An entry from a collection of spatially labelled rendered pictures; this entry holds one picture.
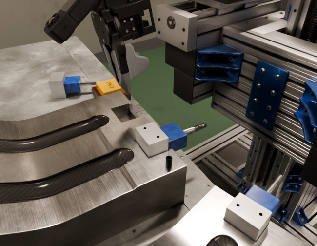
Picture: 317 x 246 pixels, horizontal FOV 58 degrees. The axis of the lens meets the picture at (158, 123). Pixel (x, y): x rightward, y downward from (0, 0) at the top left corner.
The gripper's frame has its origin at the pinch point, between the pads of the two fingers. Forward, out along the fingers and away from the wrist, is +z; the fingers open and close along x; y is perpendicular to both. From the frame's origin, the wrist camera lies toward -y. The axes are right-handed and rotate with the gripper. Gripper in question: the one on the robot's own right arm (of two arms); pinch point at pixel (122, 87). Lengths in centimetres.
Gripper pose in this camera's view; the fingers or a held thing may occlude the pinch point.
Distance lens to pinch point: 52.9
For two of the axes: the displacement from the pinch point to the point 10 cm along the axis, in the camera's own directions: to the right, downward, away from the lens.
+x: -4.8, -4.1, 7.8
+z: 1.9, 8.1, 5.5
